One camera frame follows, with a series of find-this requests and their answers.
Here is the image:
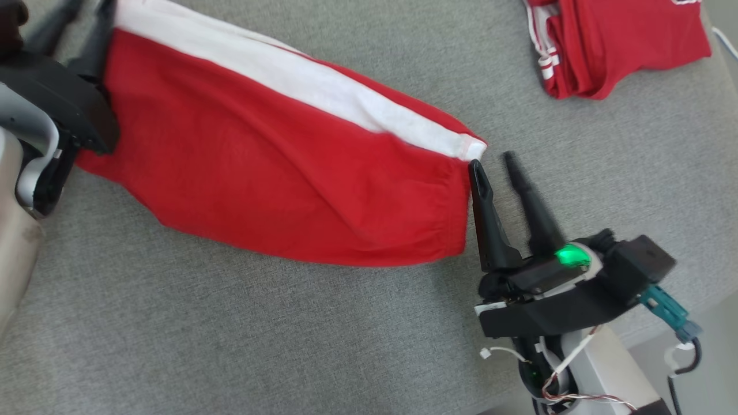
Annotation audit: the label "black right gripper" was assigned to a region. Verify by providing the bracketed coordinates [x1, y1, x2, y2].
[468, 150, 629, 341]

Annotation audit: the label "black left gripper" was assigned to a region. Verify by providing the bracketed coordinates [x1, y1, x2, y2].
[0, 0, 121, 156]

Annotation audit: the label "red white jersey shirt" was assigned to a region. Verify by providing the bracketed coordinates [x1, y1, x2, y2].
[522, 0, 713, 101]

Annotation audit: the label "red shorts white stripe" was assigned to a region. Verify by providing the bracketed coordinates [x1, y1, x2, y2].
[75, 0, 488, 268]

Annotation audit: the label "thin white red wires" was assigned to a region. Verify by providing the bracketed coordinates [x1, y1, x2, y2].
[479, 325, 638, 413]

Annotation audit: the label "teal cable connector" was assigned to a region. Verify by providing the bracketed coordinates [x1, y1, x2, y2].
[639, 285, 703, 345]

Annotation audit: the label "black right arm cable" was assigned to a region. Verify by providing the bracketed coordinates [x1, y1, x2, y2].
[665, 337, 702, 415]

